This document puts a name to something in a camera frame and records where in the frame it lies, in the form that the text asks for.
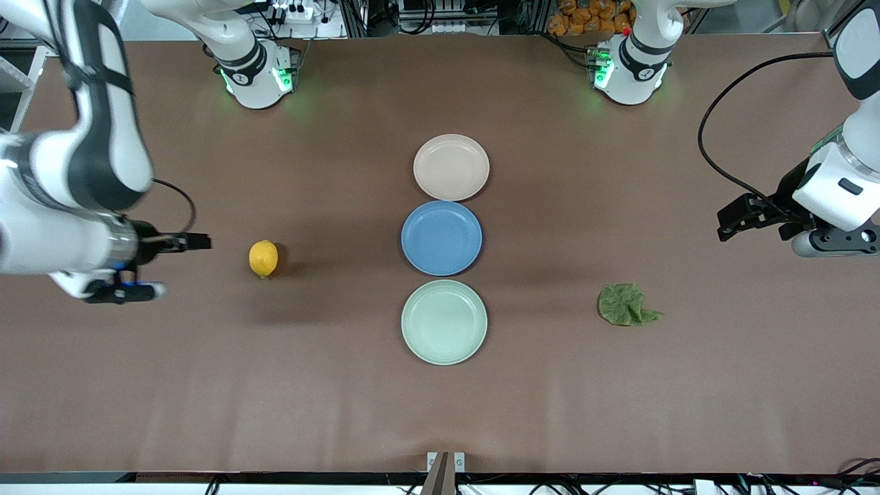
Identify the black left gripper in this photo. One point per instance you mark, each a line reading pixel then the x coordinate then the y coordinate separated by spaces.
pixel 786 194

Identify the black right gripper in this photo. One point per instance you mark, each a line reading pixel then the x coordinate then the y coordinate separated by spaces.
pixel 145 245

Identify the yellow lemon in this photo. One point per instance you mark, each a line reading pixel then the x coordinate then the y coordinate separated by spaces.
pixel 263 258

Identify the green lettuce leaf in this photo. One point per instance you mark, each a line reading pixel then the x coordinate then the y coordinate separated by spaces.
pixel 622 306

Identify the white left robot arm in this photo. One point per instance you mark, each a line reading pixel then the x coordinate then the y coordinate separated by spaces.
pixel 636 69

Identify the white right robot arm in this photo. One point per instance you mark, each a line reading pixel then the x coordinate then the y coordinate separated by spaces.
pixel 69 234

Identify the blue plate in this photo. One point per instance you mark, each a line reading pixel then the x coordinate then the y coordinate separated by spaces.
pixel 440 237

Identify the white power strip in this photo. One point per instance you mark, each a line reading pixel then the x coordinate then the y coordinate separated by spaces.
pixel 295 14

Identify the light green plate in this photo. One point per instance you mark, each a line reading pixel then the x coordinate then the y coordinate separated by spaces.
pixel 443 323

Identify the beige plate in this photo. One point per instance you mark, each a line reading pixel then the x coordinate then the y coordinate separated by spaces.
pixel 450 168

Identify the white plug box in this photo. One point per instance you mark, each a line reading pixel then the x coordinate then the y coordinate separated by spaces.
pixel 706 487

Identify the bag of orange items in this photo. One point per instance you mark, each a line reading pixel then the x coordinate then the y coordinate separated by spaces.
pixel 584 17

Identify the black equipment rack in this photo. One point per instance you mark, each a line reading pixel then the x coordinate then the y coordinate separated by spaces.
pixel 481 14

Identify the aluminium frame profile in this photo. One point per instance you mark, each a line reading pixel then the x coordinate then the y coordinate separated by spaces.
pixel 41 45
pixel 839 31

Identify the black table edge rail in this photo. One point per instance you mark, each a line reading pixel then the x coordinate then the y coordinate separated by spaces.
pixel 206 477

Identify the grey metal side frame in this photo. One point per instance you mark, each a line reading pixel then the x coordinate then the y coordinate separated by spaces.
pixel 10 75

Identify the metal table edge bracket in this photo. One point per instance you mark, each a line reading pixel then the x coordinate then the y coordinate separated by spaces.
pixel 445 474

